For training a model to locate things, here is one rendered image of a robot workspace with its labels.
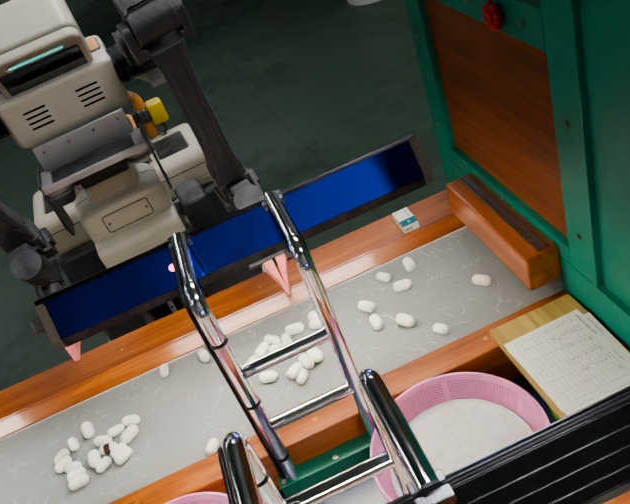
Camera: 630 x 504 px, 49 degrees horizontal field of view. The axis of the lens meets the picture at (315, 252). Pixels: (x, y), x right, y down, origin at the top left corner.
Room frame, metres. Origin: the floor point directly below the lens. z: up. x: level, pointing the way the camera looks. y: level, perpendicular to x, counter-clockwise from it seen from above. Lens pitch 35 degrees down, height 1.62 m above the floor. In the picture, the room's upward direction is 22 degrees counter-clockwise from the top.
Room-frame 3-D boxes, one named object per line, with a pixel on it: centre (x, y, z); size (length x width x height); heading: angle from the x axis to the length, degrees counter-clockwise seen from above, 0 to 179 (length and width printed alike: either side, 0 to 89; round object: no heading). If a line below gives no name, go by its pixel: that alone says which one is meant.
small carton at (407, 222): (1.19, -0.20, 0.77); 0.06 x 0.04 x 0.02; 5
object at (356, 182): (0.90, 0.10, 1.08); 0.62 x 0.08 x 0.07; 95
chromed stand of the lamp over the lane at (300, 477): (0.82, 0.10, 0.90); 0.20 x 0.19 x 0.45; 95
